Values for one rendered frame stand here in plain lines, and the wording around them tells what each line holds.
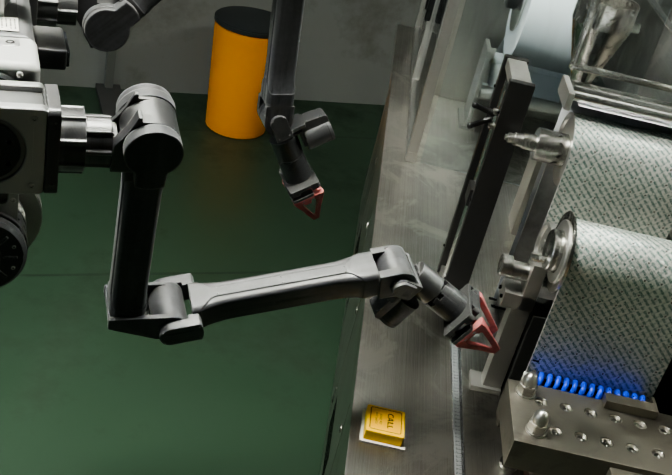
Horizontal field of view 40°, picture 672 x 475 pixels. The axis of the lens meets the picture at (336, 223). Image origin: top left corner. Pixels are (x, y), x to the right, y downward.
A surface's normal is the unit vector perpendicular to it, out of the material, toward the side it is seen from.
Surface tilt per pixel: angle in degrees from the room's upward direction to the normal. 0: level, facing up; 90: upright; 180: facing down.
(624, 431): 0
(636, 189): 92
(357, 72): 90
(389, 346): 0
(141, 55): 90
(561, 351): 90
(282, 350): 0
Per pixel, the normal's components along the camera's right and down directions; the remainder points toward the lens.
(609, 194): -0.10, 0.51
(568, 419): 0.21, -0.84
